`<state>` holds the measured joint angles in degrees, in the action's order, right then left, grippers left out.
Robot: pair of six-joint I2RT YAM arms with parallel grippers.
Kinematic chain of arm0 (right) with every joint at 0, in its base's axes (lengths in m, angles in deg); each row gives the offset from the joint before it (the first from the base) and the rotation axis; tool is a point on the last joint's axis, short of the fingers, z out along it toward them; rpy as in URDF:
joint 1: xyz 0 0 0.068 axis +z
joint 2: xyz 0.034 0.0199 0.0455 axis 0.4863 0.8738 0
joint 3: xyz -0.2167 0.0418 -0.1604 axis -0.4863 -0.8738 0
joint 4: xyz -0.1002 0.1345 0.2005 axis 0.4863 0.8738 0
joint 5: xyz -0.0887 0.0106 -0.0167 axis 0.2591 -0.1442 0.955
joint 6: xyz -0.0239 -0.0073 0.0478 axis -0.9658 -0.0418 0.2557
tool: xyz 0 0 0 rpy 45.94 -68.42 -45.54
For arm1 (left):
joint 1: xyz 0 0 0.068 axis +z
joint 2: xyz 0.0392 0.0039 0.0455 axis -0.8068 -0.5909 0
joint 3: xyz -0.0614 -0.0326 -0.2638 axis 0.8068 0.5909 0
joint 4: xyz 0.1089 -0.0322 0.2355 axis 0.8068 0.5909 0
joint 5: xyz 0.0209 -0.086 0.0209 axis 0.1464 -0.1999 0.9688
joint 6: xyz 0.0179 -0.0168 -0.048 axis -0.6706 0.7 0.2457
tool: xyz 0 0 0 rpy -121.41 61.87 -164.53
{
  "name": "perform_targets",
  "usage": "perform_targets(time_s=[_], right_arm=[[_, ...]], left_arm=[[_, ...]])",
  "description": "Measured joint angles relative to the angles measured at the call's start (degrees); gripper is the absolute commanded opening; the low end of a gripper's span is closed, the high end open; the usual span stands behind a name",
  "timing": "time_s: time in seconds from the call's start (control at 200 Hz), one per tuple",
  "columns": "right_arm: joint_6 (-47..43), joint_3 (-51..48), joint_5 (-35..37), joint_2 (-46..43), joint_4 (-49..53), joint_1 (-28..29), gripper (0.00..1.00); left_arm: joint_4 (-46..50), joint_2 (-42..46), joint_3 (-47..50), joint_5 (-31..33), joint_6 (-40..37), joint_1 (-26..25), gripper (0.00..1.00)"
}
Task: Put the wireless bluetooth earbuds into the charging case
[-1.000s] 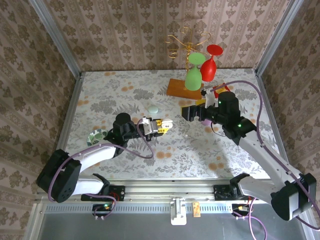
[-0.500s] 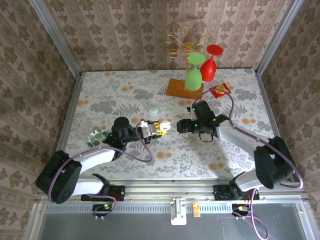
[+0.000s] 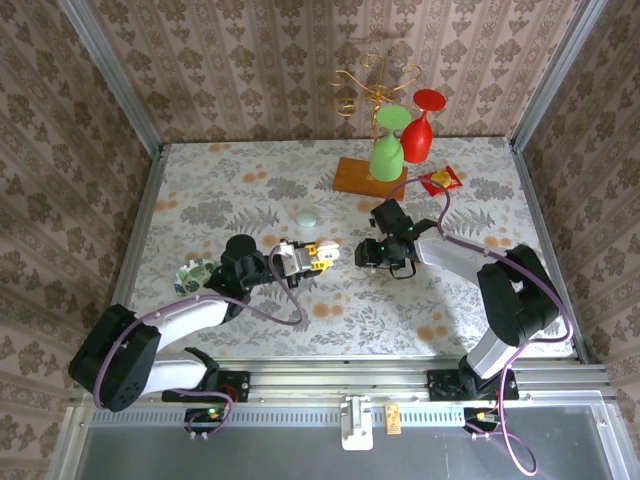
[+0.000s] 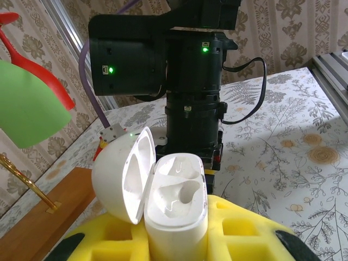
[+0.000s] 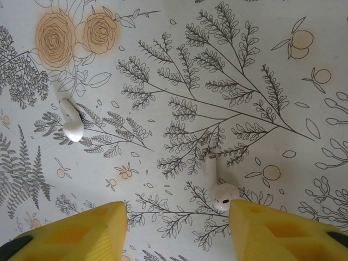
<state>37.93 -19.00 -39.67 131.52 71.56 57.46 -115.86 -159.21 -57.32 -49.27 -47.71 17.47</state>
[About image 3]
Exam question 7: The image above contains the small leaf pattern plate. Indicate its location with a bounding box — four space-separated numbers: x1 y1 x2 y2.
172 256 221 298

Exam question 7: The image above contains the aluminium frame post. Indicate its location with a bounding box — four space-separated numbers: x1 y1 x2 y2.
55 0 166 156
508 0 604 151

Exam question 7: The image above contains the aluminium front mounting rail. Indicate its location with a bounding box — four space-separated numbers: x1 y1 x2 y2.
69 357 614 406

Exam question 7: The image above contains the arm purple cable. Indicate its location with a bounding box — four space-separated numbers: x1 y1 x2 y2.
92 252 306 442
387 177 574 476

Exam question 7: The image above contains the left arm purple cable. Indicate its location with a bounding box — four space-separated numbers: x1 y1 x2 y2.
92 252 306 442

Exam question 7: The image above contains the red wine glass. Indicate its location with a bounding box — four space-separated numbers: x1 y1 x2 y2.
399 88 447 164

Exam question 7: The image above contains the slotted grey cable duct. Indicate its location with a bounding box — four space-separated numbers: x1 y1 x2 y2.
89 404 609 427

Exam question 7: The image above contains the green wine glass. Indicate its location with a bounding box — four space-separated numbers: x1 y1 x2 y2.
368 105 412 182

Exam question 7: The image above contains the gold wire rack wooden base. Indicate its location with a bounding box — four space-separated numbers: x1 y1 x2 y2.
327 52 424 202

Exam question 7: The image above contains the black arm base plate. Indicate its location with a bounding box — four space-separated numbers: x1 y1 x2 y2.
162 369 251 404
427 368 519 401

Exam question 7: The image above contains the white earbud case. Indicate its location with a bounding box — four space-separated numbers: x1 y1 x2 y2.
315 238 341 264

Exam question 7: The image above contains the white centre bracket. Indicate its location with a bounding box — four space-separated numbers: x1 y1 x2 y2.
341 394 375 451

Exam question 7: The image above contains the grey metal panel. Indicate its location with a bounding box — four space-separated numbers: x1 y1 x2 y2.
74 424 619 480

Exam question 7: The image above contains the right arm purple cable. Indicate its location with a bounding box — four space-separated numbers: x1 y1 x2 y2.
387 177 574 476

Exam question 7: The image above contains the red snack packet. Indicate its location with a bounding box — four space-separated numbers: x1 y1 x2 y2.
417 164 464 196

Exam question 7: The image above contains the small black controller board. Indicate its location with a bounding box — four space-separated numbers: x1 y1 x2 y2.
184 407 229 426
463 407 501 431

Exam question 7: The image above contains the aluminium table side rail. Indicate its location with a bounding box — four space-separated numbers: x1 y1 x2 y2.
99 144 169 361
509 139 591 364

